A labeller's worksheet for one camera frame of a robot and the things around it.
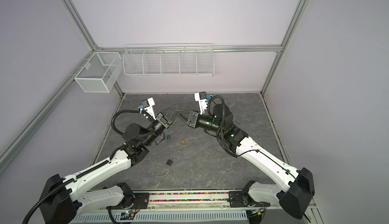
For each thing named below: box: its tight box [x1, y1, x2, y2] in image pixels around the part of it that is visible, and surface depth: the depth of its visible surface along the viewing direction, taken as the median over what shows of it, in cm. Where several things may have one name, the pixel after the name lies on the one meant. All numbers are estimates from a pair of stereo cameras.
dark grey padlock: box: [165, 156, 175, 167], surface depth 88 cm
